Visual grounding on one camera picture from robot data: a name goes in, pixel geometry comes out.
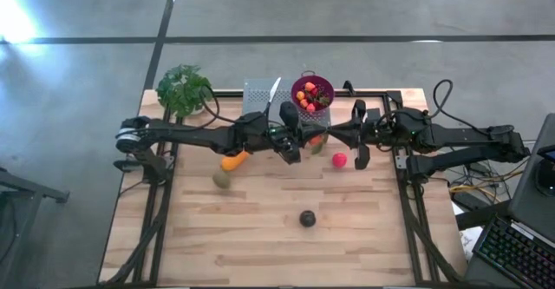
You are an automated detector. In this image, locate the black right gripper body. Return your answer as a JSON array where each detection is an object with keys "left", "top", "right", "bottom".
[{"left": 353, "top": 99, "right": 394, "bottom": 151}]

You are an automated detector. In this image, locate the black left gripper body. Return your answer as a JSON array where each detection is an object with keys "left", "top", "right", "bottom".
[{"left": 268, "top": 101, "right": 310, "bottom": 149}]

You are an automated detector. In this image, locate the purple plastic colander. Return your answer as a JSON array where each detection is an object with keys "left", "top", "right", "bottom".
[{"left": 290, "top": 70, "right": 336, "bottom": 115}]

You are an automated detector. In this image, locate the silver table knife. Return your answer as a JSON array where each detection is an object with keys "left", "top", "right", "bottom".
[{"left": 266, "top": 76, "right": 283, "bottom": 108}]

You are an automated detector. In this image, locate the yellow orange mango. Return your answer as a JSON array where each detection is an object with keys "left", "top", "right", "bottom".
[{"left": 219, "top": 149, "right": 251, "bottom": 172}]

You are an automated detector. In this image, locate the green brown kiwi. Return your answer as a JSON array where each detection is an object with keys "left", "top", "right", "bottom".
[{"left": 212, "top": 170, "right": 232, "bottom": 190}]

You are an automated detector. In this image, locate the large dark purple fruit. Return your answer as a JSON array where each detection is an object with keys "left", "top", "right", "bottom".
[{"left": 298, "top": 209, "right": 317, "bottom": 228}]

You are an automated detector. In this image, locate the grey perforated metal rack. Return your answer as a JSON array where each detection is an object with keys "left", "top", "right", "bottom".
[{"left": 241, "top": 78, "right": 333, "bottom": 129}]

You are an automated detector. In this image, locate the green plant in white pot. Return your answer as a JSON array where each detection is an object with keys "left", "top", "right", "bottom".
[{"left": 155, "top": 63, "right": 214, "bottom": 119}]

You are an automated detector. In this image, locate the black desk beam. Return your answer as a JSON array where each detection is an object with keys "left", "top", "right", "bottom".
[{"left": 454, "top": 198, "right": 515, "bottom": 233}]

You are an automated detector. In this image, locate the white printed paper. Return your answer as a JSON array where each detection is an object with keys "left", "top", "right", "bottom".
[{"left": 458, "top": 227, "right": 483, "bottom": 260}]

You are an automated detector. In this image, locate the small device with blue screen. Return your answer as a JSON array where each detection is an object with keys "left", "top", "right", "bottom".
[{"left": 536, "top": 144, "right": 555, "bottom": 163}]

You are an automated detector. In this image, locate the black round device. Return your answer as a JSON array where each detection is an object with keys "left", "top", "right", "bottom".
[{"left": 533, "top": 161, "right": 555, "bottom": 197}]

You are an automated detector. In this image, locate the grey laptop with backlit keyboard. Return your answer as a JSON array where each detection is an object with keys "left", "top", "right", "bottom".
[{"left": 462, "top": 113, "right": 555, "bottom": 289}]

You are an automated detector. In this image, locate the black metal stand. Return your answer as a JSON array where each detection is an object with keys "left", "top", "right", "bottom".
[{"left": 0, "top": 167, "right": 70, "bottom": 289}]

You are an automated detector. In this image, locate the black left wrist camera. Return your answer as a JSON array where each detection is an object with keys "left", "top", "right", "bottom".
[{"left": 280, "top": 143, "right": 304, "bottom": 166}]

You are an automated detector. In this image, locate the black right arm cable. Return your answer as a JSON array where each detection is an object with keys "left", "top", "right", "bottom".
[{"left": 375, "top": 78, "right": 517, "bottom": 136}]

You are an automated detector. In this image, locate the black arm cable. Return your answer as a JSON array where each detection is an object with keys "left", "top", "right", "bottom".
[
  {"left": 375, "top": 78, "right": 517, "bottom": 136},
  {"left": 199, "top": 84, "right": 287, "bottom": 128}
]

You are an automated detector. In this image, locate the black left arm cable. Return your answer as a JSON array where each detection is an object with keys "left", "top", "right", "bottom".
[{"left": 199, "top": 84, "right": 287, "bottom": 128}]

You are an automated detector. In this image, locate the yellow cable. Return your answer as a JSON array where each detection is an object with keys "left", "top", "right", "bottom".
[{"left": 448, "top": 169, "right": 526, "bottom": 195}]

